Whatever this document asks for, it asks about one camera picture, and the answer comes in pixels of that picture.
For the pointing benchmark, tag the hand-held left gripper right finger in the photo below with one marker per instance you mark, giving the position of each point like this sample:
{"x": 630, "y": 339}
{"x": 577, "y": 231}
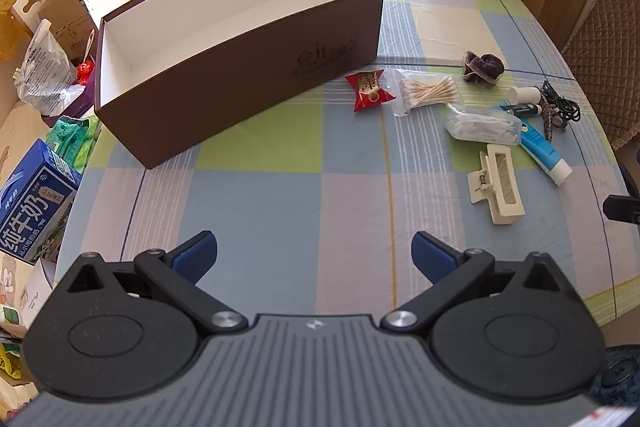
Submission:
{"x": 432, "y": 254}

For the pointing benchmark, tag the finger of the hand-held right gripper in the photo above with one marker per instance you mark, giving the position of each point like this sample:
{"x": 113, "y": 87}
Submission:
{"x": 622, "y": 208}

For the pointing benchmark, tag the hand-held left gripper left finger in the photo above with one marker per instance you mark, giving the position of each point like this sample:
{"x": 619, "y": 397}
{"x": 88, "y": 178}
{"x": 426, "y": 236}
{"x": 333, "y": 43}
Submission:
{"x": 195, "y": 254}

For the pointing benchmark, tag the blue cream tube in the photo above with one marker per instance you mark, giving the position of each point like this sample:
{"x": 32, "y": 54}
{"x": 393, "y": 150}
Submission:
{"x": 542, "y": 152}

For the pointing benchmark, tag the cream hair claw clip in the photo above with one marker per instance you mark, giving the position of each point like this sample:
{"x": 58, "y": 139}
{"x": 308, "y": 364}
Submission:
{"x": 505, "y": 187}

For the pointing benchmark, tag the brown braided hair band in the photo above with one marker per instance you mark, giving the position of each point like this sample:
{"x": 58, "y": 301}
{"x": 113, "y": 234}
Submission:
{"x": 549, "y": 124}

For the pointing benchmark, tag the clear box of floss picks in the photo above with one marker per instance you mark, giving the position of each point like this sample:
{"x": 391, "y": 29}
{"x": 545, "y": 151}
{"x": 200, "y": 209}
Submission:
{"x": 480, "y": 125}

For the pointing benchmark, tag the dark green lip balm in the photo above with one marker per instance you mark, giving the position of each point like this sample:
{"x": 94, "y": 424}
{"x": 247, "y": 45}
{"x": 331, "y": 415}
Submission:
{"x": 522, "y": 109}

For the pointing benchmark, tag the small white bottle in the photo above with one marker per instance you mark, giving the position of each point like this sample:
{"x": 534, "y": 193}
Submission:
{"x": 524, "y": 95}

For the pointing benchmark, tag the brown storage box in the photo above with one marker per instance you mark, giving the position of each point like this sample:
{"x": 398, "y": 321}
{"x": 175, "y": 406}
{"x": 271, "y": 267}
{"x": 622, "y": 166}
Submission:
{"x": 225, "y": 107}

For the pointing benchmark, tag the bag of cotton swabs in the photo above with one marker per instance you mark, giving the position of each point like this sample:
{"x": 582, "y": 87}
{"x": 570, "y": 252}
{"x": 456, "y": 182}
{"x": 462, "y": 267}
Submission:
{"x": 430, "y": 91}

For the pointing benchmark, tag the red snack packet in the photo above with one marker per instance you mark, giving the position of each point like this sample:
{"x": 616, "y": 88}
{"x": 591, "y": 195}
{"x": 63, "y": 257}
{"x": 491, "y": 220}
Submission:
{"x": 367, "y": 89}

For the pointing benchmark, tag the brown velvet scrunchie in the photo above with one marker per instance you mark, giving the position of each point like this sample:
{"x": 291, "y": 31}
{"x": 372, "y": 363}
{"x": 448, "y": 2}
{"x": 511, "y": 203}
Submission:
{"x": 482, "y": 67}

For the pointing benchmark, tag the brown quilted chair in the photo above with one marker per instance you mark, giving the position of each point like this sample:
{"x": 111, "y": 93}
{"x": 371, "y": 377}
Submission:
{"x": 605, "y": 57}

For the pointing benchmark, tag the green tea packets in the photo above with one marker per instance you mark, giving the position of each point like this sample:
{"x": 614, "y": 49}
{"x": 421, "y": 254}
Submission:
{"x": 70, "y": 142}

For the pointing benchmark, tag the blue milk carton box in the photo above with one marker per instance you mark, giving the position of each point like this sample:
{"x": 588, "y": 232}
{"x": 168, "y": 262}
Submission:
{"x": 35, "y": 202}

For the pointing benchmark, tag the purple octagonal box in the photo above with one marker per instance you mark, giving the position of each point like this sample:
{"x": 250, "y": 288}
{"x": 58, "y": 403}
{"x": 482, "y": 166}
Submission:
{"x": 82, "y": 99}

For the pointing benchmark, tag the red ornament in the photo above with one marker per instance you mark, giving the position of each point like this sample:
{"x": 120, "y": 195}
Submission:
{"x": 82, "y": 69}

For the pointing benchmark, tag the clear plastic bag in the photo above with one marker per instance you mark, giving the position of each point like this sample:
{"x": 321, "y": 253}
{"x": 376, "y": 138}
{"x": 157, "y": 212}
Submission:
{"x": 45, "y": 72}

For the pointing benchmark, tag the yellow plastic bag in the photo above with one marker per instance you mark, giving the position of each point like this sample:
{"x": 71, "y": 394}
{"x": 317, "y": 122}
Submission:
{"x": 10, "y": 17}

